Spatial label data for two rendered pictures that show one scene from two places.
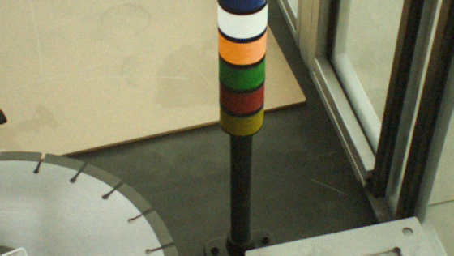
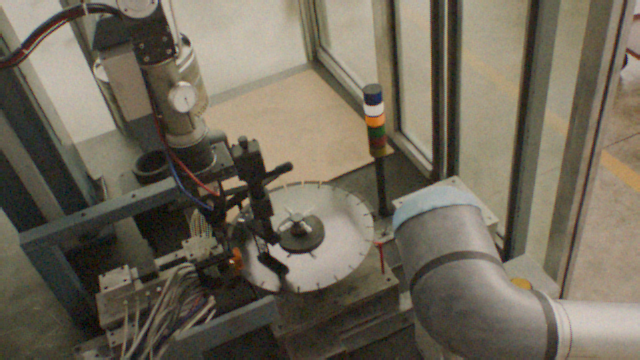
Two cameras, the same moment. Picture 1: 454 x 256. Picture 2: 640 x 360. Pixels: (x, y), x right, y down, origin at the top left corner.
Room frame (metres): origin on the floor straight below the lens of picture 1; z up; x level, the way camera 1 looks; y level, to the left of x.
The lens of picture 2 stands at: (-0.51, 0.19, 1.92)
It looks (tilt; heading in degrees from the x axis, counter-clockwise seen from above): 42 degrees down; 358
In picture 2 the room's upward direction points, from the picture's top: 11 degrees counter-clockwise
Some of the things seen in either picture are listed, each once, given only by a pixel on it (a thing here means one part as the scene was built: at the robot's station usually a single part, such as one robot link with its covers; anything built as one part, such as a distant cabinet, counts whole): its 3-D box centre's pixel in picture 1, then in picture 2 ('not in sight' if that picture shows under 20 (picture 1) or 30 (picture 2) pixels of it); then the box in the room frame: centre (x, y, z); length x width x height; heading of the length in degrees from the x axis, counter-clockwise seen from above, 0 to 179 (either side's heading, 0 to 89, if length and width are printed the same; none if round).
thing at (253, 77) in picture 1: (241, 63); (375, 127); (0.62, -0.02, 1.05); 0.05 x 0.04 x 0.03; 13
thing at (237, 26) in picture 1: (242, 10); (373, 105); (0.62, -0.02, 1.11); 0.05 x 0.04 x 0.03; 13
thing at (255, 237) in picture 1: (240, 241); (383, 210); (0.62, -0.02, 0.76); 0.09 x 0.03 x 0.03; 103
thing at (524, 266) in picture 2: not in sight; (484, 317); (0.18, -0.13, 0.82); 0.28 x 0.11 x 0.15; 103
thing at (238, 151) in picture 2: not in sight; (253, 178); (0.38, 0.28, 1.17); 0.06 x 0.05 x 0.20; 94
